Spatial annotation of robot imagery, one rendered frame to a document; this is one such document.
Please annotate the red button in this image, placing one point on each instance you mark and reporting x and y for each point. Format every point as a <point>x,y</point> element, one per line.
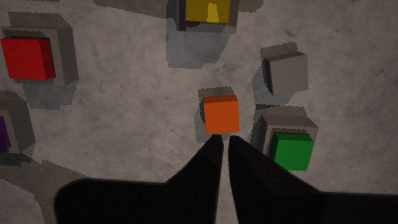
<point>39,55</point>

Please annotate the orange block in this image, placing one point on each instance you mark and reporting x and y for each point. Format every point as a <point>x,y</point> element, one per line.
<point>221,114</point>

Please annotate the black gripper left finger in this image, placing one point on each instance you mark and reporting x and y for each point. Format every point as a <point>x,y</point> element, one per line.
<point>189,197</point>

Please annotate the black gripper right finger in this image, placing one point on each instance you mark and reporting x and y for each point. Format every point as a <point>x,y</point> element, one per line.
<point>265,193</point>

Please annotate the green square button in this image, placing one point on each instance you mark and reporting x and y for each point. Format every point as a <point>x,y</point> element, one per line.
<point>287,140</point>

